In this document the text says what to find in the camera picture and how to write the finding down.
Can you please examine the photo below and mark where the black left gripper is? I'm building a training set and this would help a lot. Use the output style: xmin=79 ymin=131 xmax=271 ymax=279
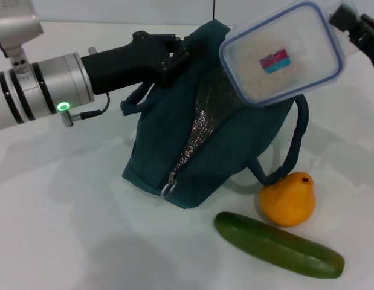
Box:
xmin=80 ymin=30 xmax=193 ymax=95

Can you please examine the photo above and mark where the clear plastic box blue seal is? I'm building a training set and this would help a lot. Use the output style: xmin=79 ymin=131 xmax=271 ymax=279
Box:
xmin=219 ymin=0 xmax=356 ymax=107

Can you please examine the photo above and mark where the dark teal fabric bag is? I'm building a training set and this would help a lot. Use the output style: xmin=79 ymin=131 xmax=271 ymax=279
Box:
xmin=120 ymin=20 xmax=310 ymax=210

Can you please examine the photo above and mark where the green cucumber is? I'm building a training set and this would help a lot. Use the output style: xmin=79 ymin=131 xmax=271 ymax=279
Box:
xmin=213 ymin=211 xmax=346 ymax=279

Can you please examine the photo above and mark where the orange pear-shaped fruit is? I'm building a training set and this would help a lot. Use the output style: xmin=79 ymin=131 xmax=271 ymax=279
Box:
xmin=259 ymin=171 xmax=317 ymax=227

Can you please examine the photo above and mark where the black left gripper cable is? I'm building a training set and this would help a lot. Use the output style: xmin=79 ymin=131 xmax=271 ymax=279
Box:
xmin=61 ymin=92 xmax=111 ymax=127

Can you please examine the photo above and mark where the metal zipper pull ring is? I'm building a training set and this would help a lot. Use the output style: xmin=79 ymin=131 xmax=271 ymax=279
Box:
xmin=160 ymin=171 xmax=178 ymax=198

